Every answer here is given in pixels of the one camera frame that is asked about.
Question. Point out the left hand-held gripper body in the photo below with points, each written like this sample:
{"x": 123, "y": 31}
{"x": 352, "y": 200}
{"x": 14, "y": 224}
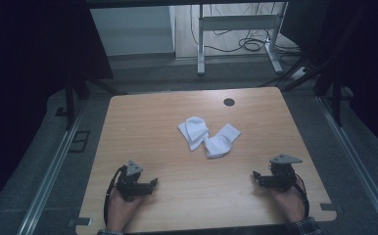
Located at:
{"x": 130, "y": 186}

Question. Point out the aluminium floor rail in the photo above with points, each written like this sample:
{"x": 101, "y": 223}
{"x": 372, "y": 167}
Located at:
{"x": 356, "y": 163}
{"x": 48, "y": 182}

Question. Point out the black round table grommet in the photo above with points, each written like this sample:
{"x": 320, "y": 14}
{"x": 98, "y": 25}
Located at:
{"x": 229, "y": 102}

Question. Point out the white metal desk frame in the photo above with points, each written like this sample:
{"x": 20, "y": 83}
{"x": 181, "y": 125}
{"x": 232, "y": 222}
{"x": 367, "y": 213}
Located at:
{"x": 239, "y": 23}

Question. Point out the white cabinet panel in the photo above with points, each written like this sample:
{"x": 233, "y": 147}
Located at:
{"x": 131, "y": 31}

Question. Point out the white sock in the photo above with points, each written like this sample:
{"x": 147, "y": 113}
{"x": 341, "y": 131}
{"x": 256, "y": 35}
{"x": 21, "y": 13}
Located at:
{"x": 221, "y": 142}
{"x": 193, "y": 132}

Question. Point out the black tripod stand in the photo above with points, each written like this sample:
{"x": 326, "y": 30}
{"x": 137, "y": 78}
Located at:
{"x": 336, "y": 104}

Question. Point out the black metal stand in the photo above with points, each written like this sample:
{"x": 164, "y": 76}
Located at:
{"x": 70, "y": 107}

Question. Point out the person's right hand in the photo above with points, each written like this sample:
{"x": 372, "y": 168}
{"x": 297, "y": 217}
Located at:
{"x": 290, "y": 202}

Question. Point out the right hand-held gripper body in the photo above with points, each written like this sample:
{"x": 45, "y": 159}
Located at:
{"x": 280, "y": 178}

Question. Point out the white power strip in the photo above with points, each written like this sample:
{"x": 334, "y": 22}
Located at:
{"x": 298, "y": 73}

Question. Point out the person's left hand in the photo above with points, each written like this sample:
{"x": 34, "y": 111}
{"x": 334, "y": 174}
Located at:
{"x": 120, "y": 212}

